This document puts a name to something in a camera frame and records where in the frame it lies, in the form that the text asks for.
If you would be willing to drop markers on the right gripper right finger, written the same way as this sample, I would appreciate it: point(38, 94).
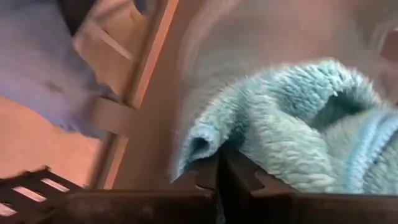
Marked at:
point(311, 211)

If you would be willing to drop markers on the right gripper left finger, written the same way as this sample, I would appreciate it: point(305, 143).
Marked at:
point(140, 208)

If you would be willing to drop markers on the blue microfiber towel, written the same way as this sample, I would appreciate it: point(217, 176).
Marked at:
point(295, 124)

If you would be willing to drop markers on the wooden table side board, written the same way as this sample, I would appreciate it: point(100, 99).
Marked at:
point(37, 155)

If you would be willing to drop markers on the black slotted panel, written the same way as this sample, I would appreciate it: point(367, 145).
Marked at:
point(9, 193)

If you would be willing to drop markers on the silver metal bracket plate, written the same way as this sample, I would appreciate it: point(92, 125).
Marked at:
point(112, 116)

